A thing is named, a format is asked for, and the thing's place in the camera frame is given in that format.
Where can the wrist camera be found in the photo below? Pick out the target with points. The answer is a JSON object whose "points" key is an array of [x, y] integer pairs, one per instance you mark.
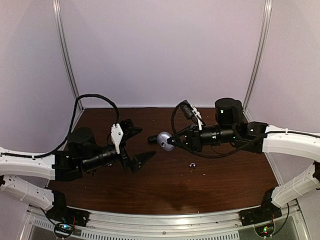
{"points": [[191, 113], [117, 133]]}

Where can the blue oval case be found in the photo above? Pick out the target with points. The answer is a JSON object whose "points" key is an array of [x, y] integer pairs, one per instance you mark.
{"points": [[162, 140]]}

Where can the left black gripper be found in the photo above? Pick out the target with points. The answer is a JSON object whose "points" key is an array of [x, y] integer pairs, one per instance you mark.
{"points": [[136, 164]]}

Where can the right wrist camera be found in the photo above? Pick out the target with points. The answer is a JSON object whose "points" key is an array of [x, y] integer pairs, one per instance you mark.
{"points": [[191, 113]]}

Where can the left aluminium frame post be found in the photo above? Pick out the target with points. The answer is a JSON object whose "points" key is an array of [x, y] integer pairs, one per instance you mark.
{"points": [[64, 48]]}

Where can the left circuit board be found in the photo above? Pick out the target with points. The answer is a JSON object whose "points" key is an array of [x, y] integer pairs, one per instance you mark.
{"points": [[63, 230]]}

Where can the right circuit board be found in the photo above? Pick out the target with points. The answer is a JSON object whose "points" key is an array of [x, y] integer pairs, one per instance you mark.
{"points": [[264, 230]]}

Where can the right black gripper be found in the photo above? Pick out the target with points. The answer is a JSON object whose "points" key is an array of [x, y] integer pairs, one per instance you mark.
{"points": [[194, 141]]}

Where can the circuit board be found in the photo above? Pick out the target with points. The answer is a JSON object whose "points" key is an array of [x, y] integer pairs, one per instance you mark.
{"points": [[264, 230], [63, 230]]}

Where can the black earbud charging case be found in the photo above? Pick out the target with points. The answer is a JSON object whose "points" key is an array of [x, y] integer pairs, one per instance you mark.
{"points": [[152, 139]]}

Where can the right aluminium frame post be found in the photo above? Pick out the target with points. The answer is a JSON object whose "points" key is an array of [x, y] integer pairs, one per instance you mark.
{"points": [[264, 31]]}

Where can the front aluminium rail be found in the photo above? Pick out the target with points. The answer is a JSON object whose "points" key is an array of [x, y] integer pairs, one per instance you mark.
{"points": [[221, 225]]}

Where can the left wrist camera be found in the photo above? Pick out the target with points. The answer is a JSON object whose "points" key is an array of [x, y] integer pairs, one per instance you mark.
{"points": [[117, 133]]}

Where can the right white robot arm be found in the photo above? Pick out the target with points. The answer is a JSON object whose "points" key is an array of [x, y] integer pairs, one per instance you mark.
{"points": [[232, 134]]}

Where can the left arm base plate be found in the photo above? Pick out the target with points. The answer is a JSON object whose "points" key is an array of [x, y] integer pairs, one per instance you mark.
{"points": [[69, 215]]}

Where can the aluminium frame post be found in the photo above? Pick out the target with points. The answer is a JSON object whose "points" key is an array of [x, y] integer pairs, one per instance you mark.
{"points": [[64, 48], [264, 31]]}

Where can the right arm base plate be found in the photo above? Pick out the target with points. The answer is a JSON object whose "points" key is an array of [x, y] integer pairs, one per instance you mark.
{"points": [[258, 215]]}

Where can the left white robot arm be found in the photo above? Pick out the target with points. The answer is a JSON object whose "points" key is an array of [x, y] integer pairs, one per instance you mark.
{"points": [[83, 155]]}

